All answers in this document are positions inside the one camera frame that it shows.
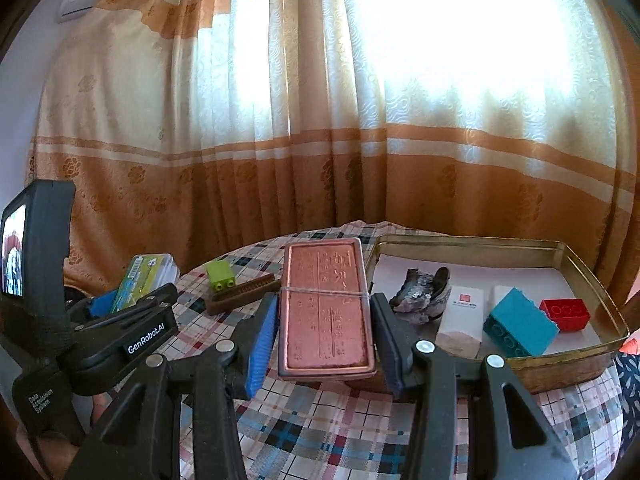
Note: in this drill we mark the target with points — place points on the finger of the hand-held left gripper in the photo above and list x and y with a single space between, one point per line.
150 296
102 305

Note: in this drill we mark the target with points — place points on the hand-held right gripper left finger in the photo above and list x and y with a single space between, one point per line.
260 345

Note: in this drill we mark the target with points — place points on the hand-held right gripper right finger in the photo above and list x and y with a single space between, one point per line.
392 350

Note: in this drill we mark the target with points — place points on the green plastic packet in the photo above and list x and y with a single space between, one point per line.
145 272

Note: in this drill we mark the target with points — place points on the copper tin box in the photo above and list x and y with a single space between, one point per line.
325 320

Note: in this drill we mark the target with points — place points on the teal building block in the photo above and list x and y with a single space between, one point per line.
520 320

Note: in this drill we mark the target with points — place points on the gold metal tray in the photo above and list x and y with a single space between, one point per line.
550 370

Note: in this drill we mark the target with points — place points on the person's left hand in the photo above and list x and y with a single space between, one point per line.
50 460

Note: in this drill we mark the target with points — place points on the dark brown box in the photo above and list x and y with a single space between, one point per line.
235 300

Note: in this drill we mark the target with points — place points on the crumpled grey foil wrapper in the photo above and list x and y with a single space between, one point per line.
415 300

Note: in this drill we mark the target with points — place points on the white box with red label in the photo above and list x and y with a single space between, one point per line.
460 320

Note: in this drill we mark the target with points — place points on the green building block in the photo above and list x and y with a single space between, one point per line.
222 275

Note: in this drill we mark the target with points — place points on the plaid tablecloth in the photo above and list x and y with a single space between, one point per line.
325 435

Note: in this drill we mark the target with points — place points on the orange and cream curtain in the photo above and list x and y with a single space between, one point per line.
200 170

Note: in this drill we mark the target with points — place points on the white paper liner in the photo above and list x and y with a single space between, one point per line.
525 280

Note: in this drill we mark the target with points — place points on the red building block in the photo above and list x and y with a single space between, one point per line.
565 312

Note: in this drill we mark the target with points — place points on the dark patterned clothing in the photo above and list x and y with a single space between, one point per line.
630 380

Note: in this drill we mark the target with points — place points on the white air conditioner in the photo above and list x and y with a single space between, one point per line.
77 0

